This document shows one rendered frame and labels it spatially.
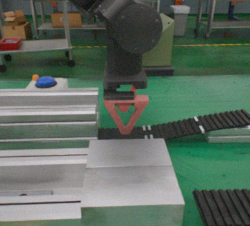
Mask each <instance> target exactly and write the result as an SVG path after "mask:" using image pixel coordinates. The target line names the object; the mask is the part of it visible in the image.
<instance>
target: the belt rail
mask: <svg viewBox="0 0 250 226"><path fill-rule="evenodd" d="M203 135H204V137H205V139H206V140H207V142H208V143H231V142H242V143H250V126H243V127H235V128H228V129H222V130H215V131H210V132H205V133H203Z"/></svg>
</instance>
